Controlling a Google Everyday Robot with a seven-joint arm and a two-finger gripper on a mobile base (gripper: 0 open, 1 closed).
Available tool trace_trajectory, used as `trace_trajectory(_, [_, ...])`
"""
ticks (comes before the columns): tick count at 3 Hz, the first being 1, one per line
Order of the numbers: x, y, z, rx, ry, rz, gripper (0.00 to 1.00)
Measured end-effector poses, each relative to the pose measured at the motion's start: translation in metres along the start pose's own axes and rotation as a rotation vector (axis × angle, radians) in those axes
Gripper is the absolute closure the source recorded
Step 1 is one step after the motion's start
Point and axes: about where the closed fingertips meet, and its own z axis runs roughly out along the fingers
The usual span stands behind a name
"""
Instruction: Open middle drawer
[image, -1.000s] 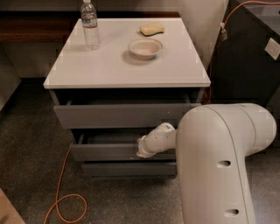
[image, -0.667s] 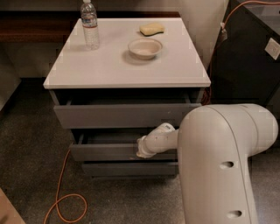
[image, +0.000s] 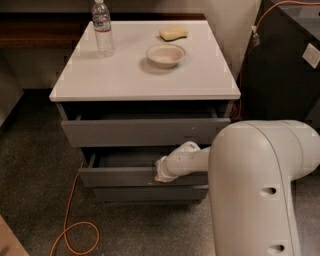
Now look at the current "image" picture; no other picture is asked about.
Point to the yellow sponge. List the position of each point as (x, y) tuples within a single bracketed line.
[(173, 33)]

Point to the black cabinet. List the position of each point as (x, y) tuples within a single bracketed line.
[(276, 82)]

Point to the grey drawer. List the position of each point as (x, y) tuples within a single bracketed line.
[(142, 132), (129, 167), (150, 194)]

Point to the grey top drawer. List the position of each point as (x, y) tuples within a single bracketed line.
[(142, 132)]

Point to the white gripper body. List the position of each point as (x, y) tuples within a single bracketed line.
[(163, 169)]

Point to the grey drawer cabinet white top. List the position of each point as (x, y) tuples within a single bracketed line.
[(127, 85)]

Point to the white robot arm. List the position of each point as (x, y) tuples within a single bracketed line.
[(250, 166)]

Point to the clear plastic water bottle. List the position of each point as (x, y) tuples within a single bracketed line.
[(102, 27)]

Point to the dark wooden bench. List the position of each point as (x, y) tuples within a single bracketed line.
[(64, 30)]

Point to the white bowl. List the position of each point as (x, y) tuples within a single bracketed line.
[(165, 55)]

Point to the grey bottom drawer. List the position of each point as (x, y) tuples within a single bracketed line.
[(150, 194)]

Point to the white wall outlet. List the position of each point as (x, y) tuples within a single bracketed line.
[(312, 56)]

